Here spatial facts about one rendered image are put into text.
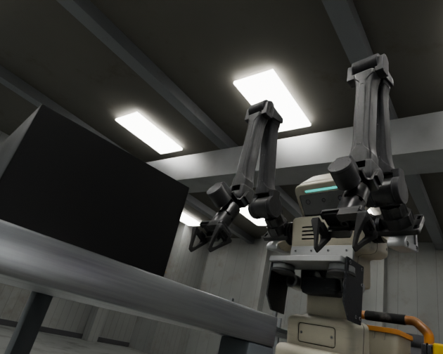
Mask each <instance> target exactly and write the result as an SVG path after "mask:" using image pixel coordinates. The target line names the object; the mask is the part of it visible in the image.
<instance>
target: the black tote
mask: <svg viewBox="0 0 443 354"><path fill-rule="evenodd" d="M188 191H189V187H187V186H185V185H184V184H182V183H180V182H179V181H176V180H175V179H173V178H172V177H170V176H168V175H167V174H165V173H163V172H161V171H159V170H157V169H156V168H154V167H152V166H151V165H149V164H147V163H145V162H143V161H142V160H140V159H138V158H137V157H135V156H133V155H131V154H129V153H128V152H126V151H124V150H123V149H121V148H119V147H118V146H116V145H113V144H112V143H110V142H108V141H107V140H105V139H103V138H102V137H100V136H98V135H96V134H95V133H93V132H91V131H90V130H88V129H86V128H84V127H83V126H80V125H79V124H77V123H75V122H74V121H72V120H70V119H68V118H67V117H65V116H63V115H61V114H60V113H58V112H56V111H55V110H52V109H51V108H49V107H47V106H45V105H44V104H42V105H40V106H39V107H38V108H37V109H36V110H35V111H34V112H33V113H32V114H31V115H30V116H29V117H28V118H27V119H26V120H25V121H24V122H23V123H22V124H21V125H20V126H19V127H18V128H17V129H16V130H15V131H14V132H13V133H12V134H11V135H10V136H9V137H8V138H7V139H6V140H5V141H4V142H3V143H2V144H0V219H1V220H3V221H7V222H9V223H13V224H15V225H19V226H21V227H24V228H27V229H29V230H33V231H35V232H38V233H41V234H43V235H46V236H49V237H52V238H55V239H57V240H60V241H63V242H67V243H68V244H72V245H75V246H77V247H80V248H83V249H86V250H88V251H92V252H94V253H97V254H100V255H102V256H106V257H108V258H111V259H114V260H116V261H120V262H122V263H126V264H128V265H131V266H134V267H136V268H140V269H142V270H145V271H148V272H150V273H153V274H156V275H159V276H162V277H164V274H165V270H166V267H167V263H168V260H169V256H170V253H171V250H172V246H173V243H174V239H175V236H176V232H177V229H178V226H179V221H180V219H181V215H182V212H183V209H184V205H185V202H186V198H187V195H188Z"/></svg>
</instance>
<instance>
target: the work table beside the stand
mask: <svg viewBox="0 0 443 354"><path fill-rule="evenodd" d="M0 283H2V284H7V285H11V286H14V287H19V288H22V289H26V290H30V291H32V292H31V294H30V297H29V298H28V301H27V303H26V305H25V308H24V310H23V313H22V315H21V316H20V319H19V321H18V323H17V326H16V328H15V331H14V333H13V335H12V337H11V340H10V341H9V344H8V346H7V348H6V351H5V353H4V354H30V351H31V349H32V346H33V344H34V341H35V339H36V337H37V335H38V332H39V329H40V327H41V324H42V322H43V320H44V317H45V315H46V312H47V310H48V308H49V306H50V303H51V300H52V298H53V296H55V297H58V298H62V299H67V300H71V301H76V302H79V303H85V304H88V305H92V306H97V307H100V308H106V309H109V310H115V311H118V312H121V313H127V314H130V315H135V316H139V317H144V318H148V319H152V320H157V321H161V322H166V323H169V324H173V325H178V326H181V327H187V328H190V329H196V330H199V331H202V332H208V333H211V334H217V335H220V336H222V337H221V341H220V345H219V352H218V354H273V348H272V347H274V341H275V335H276V326H277V321H278V318H277V317H274V316H272V315H269V314H266V313H263V312H260V311H258V310H255V309H252V308H248V307H247V306H243V305H241V304H238V303H235V302H233V301H229V300H226V299H223V298H221V297H218V296H215V295H213V294H209V293H207V292H204V291H201V290H199V289H195V288H193V287H190V286H187V285H185V284H182V283H179V282H175V281H173V280H170V279H167V278H165V277H162V276H159V275H156V274H153V273H150V272H148V271H145V270H142V269H140V268H136V267H134V266H131V265H128V264H126V263H122V262H120V261H116V260H114V259H111V258H108V257H106V256H102V255H100V254H97V253H94V252H92V251H88V250H86V249H83V248H80V247H77V246H75V245H72V244H68V243H67V242H63V241H60V240H57V239H55V238H52V237H49V236H46V235H43V234H41V233H38V232H35V231H33V230H29V229H27V228H24V227H21V226H19V225H15V224H13V223H9V222H7V221H3V220H1V219H0Z"/></svg>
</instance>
